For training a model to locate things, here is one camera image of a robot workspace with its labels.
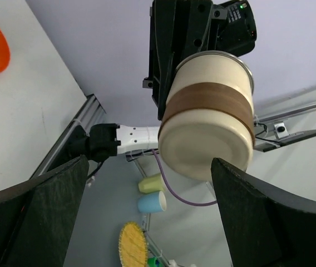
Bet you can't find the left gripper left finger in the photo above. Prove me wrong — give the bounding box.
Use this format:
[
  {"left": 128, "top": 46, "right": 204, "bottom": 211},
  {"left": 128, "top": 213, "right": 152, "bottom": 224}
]
[{"left": 0, "top": 156, "right": 89, "bottom": 266}]

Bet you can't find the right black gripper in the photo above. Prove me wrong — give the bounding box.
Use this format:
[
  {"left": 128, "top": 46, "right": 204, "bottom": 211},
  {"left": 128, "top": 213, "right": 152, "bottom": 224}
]
[{"left": 142, "top": 1, "right": 257, "bottom": 120}]

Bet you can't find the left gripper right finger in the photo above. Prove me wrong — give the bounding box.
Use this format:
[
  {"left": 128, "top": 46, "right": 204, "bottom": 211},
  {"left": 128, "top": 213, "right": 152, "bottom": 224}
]
[{"left": 211, "top": 158, "right": 316, "bottom": 266}]

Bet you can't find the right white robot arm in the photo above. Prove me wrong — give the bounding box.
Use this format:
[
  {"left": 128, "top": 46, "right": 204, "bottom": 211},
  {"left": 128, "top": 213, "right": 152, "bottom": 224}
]
[{"left": 86, "top": 1, "right": 257, "bottom": 162}]

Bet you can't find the yellow woven round mat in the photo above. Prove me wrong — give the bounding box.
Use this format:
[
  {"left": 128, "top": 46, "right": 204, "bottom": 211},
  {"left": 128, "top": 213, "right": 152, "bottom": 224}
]
[{"left": 118, "top": 221, "right": 148, "bottom": 267}]

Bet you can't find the light blue cup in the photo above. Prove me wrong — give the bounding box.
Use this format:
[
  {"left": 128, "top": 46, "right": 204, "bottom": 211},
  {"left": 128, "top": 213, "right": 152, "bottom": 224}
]
[{"left": 137, "top": 191, "right": 167, "bottom": 214}]

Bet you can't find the light green cup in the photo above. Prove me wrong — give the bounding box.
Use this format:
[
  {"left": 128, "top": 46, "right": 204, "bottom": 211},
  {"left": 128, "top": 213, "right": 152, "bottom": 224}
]
[{"left": 138, "top": 173, "right": 166, "bottom": 194}]

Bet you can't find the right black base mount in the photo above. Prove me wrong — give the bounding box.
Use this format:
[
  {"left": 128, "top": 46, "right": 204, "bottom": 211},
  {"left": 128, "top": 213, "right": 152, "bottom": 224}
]
[{"left": 58, "top": 125, "right": 88, "bottom": 165}]

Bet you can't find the aluminium frame rail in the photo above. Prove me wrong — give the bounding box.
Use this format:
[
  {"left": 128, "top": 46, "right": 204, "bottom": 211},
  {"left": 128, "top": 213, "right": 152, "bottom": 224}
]
[{"left": 33, "top": 87, "right": 316, "bottom": 177}]

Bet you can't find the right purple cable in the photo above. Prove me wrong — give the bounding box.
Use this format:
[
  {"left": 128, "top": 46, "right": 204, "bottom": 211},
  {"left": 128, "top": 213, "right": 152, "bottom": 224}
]
[{"left": 151, "top": 149, "right": 218, "bottom": 207}]

